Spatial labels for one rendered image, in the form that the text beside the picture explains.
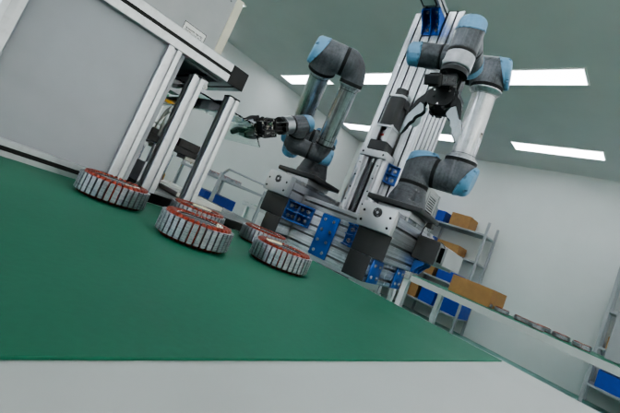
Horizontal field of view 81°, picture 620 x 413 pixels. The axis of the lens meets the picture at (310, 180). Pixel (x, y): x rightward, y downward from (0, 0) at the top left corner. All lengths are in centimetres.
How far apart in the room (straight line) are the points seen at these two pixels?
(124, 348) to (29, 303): 6
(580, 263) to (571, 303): 65
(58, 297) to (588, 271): 715
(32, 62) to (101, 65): 10
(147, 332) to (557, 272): 714
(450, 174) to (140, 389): 130
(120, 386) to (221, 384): 5
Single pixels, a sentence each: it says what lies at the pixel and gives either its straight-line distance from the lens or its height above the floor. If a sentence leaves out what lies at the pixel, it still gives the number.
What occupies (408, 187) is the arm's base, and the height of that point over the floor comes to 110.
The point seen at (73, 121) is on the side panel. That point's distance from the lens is 81.
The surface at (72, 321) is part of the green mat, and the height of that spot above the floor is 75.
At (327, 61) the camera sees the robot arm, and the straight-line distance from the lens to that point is 148.
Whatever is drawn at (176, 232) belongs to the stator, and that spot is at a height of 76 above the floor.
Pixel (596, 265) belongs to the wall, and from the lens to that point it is 725.
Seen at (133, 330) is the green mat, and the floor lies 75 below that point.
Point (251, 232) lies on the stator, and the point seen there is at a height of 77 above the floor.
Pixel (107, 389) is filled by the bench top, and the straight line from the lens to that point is 20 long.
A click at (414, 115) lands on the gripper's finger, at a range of 100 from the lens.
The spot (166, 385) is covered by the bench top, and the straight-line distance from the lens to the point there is 21.
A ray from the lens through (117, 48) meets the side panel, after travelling 83.
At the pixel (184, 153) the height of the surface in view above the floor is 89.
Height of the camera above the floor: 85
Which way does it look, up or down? 6 degrees up
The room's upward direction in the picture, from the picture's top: 23 degrees clockwise
